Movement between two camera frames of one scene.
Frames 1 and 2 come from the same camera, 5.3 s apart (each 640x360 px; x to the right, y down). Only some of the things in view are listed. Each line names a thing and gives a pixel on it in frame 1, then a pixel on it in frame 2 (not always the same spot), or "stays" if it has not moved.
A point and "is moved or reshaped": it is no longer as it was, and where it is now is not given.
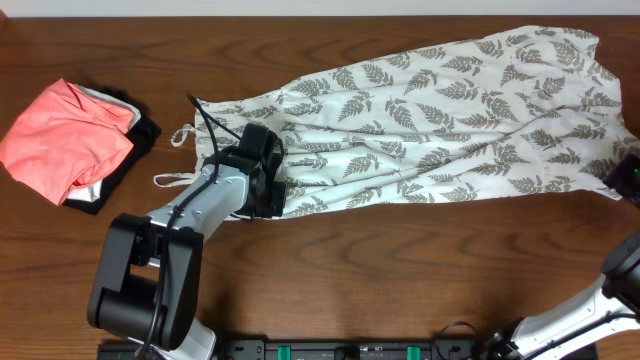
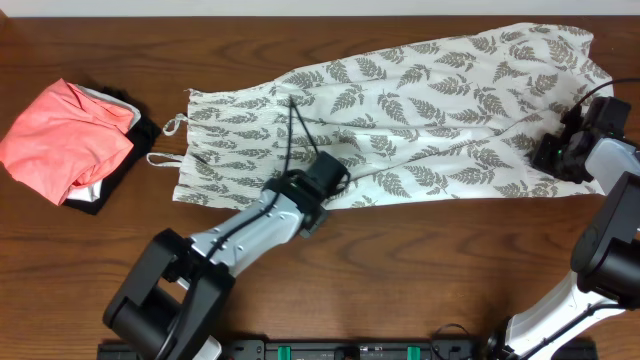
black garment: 142,134 stays
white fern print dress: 526,118 is moved or reshaped
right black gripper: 623,175 → 540,158
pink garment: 67,137 stays
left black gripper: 276,207 → 318,222
